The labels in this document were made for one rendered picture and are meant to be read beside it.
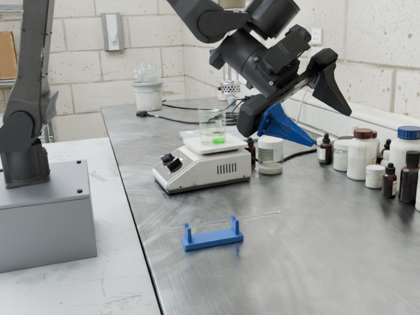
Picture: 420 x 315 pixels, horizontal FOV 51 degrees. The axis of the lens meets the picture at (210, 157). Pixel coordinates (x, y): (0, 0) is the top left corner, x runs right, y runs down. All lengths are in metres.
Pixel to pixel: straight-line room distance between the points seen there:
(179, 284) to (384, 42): 0.84
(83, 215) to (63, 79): 2.70
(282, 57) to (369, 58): 0.69
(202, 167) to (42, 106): 0.39
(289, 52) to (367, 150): 0.46
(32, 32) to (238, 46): 0.30
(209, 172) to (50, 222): 0.39
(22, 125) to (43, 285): 0.23
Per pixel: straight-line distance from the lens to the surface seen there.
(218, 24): 0.66
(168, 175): 0.96
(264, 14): 0.68
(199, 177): 0.95
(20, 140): 0.71
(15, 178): 0.76
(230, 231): 0.75
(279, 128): 0.63
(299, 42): 0.62
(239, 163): 0.98
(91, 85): 3.36
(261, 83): 0.65
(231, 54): 0.68
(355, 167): 1.02
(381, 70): 1.24
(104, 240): 0.78
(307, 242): 0.74
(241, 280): 0.63
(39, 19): 0.69
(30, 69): 0.71
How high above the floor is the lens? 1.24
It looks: 16 degrees down
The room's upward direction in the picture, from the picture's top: 3 degrees counter-clockwise
